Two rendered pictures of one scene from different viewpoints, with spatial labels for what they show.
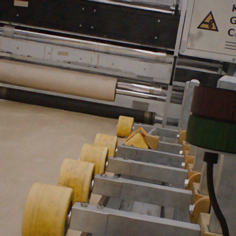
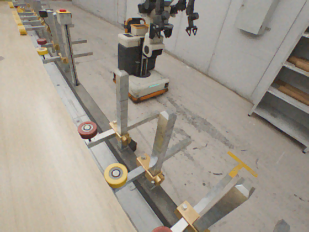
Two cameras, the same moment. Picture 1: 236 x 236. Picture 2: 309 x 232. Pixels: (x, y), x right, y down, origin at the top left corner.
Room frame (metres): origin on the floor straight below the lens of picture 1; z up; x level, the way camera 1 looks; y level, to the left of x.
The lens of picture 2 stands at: (-1.18, 0.25, 1.42)
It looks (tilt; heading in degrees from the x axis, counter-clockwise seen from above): 41 degrees down; 311
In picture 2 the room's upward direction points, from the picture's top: 10 degrees clockwise
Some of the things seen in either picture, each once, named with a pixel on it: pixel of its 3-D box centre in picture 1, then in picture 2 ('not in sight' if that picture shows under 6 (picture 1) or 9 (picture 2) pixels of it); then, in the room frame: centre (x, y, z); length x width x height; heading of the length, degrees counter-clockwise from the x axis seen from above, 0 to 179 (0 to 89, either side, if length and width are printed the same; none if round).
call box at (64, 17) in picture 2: not in sight; (64, 17); (0.00, -0.10, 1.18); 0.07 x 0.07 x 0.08; 86
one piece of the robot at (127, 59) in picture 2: not in sight; (139, 51); (0.59, -1.22, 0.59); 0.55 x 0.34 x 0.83; 86
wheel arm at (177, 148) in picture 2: not in sight; (156, 161); (-0.95, -0.09, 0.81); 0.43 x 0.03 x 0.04; 86
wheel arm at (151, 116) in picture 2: not in sight; (126, 127); (-0.70, -0.10, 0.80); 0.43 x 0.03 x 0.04; 86
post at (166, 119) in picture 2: not in sight; (156, 161); (-0.99, -0.03, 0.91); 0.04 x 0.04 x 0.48; 86
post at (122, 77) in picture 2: not in sight; (122, 120); (-0.74, -0.05, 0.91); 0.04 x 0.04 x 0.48; 86
